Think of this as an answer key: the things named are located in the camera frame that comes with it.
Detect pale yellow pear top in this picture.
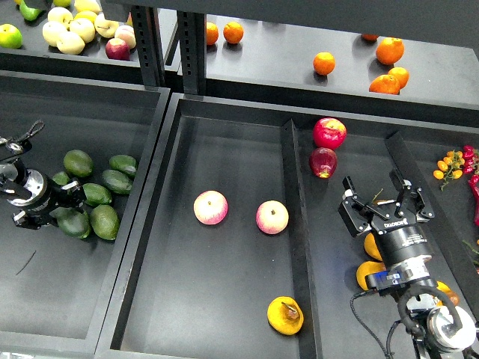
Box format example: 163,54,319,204
47,7,74,27

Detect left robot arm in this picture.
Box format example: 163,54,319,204
1,120,86,230

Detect pink apple right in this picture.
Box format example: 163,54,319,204
256,200,289,235

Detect yellow pear lower right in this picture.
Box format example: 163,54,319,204
437,281,460,306

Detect avocado top right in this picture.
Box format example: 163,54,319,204
109,154,138,179

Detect black tray divider left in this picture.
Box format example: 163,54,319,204
281,120,323,358

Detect pink apple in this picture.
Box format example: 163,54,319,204
256,200,289,235
193,190,228,225

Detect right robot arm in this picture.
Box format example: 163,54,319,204
338,171,478,358

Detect avocado right middle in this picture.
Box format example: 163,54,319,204
101,169,132,195

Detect orange front right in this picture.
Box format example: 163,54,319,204
369,74,400,95

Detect pale yellow pear left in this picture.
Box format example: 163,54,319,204
42,21,68,47

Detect peach pink fruit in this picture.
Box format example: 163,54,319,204
115,25,136,49

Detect yellow pear middle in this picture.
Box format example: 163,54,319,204
364,233,382,262

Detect avocado far left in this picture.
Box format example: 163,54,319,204
52,171,70,186

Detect black tray divider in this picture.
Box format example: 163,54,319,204
281,120,323,358
385,132,478,317

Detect avocado bottom right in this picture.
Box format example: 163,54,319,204
90,205,120,240

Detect black shelf post left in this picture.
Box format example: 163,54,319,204
131,5,165,87

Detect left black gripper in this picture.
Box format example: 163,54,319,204
7,169,86,230

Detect yellow pear lower left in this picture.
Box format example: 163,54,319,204
356,261,385,290

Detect large orange top right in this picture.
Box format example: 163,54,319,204
376,37,405,65

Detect pink apple left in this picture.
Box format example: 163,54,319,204
193,190,228,225

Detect avocado centre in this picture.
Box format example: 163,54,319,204
82,183,112,207

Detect bright red apple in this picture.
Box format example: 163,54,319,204
313,117,347,150

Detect yellow pear with stem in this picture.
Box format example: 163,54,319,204
371,188,396,206

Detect orange small right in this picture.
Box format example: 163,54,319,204
388,67,409,89

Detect dark red apple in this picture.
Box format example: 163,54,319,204
309,147,338,179

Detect black tray divider right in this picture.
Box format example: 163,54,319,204
385,132,478,317

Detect orange cherry tomato bunch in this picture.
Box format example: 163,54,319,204
433,150,465,191

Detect red apple on shelf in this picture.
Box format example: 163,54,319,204
105,37,130,61

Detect orange partly hidden top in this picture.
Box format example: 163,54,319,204
361,34,379,42

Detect orange centre shelf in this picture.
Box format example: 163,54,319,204
313,52,335,76

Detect pale yellow pear centre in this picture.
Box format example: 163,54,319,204
70,18,96,43

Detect green apple left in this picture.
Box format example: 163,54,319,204
0,23,23,49

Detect red chili peppers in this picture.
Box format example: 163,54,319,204
463,145,479,226

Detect dark green avocado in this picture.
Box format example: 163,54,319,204
51,207,91,239

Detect pale yellow pear front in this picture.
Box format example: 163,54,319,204
56,31,85,55

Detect pale yellow pear right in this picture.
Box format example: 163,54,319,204
94,13,120,39

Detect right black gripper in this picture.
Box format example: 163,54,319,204
338,169,435,270

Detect yellow pear with brown spot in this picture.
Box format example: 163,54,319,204
266,296,304,335

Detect pale yellow pear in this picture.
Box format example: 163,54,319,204
47,7,74,27
42,21,68,47
94,13,120,39
56,31,85,55
70,18,96,43

